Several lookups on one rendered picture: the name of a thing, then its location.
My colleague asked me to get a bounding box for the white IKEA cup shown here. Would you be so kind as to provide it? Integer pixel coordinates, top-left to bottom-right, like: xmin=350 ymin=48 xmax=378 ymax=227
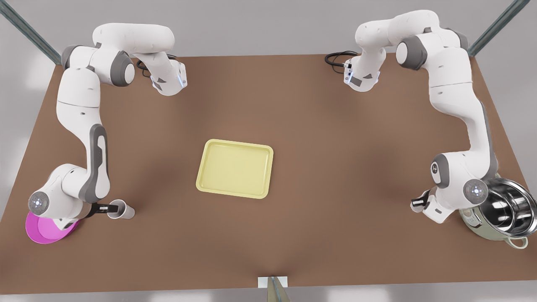
xmin=107 ymin=199 xmax=136 ymax=220

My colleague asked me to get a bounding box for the stainless steel pot with handles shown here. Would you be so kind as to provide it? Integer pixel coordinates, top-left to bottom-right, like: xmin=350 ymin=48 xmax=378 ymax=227
xmin=459 ymin=177 xmax=537 ymax=250

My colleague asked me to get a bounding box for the magenta round plate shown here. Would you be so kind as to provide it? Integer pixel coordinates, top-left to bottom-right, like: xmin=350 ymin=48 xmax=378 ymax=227
xmin=25 ymin=211 xmax=80 ymax=245

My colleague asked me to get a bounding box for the black cable loop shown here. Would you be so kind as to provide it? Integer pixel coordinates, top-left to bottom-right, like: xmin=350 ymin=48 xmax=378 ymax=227
xmin=325 ymin=51 xmax=360 ymax=68
xmin=136 ymin=54 xmax=178 ymax=78

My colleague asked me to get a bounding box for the white post foot plate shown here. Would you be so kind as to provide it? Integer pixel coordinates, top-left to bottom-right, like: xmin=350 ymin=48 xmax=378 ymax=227
xmin=257 ymin=277 xmax=289 ymax=289

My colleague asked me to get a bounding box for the silver frame post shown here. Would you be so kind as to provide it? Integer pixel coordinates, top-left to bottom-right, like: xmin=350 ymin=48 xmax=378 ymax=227
xmin=266 ymin=276 xmax=284 ymax=302
xmin=0 ymin=0 xmax=63 ymax=66
xmin=467 ymin=0 xmax=532 ymax=57

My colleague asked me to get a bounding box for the pale yellow rectangular tray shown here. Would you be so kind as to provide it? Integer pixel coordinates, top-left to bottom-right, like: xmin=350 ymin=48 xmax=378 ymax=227
xmin=196 ymin=139 xmax=274 ymax=199

